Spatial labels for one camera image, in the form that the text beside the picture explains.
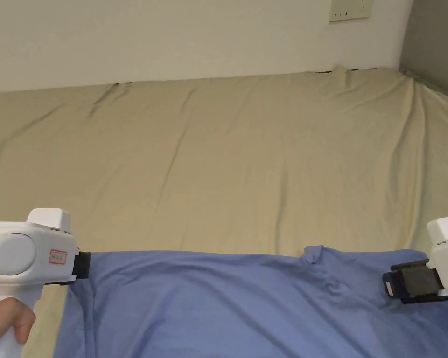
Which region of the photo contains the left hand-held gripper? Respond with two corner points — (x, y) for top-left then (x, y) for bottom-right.
(0, 208), (92, 358)

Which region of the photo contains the blue shirt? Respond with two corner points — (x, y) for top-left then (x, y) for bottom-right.
(54, 244), (448, 358)

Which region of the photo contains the person's left hand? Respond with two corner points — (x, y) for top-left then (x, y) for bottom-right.
(0, 286), (37, 350)

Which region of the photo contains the bed with beige sheet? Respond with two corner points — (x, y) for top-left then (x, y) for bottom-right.
(0, 65), (448, 358)

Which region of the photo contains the grey padded headboard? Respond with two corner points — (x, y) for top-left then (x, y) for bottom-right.
(399, 0), (448, 102)

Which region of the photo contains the beige wall socket plate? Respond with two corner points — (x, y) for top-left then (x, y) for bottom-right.
(328, 0), (375, 24)

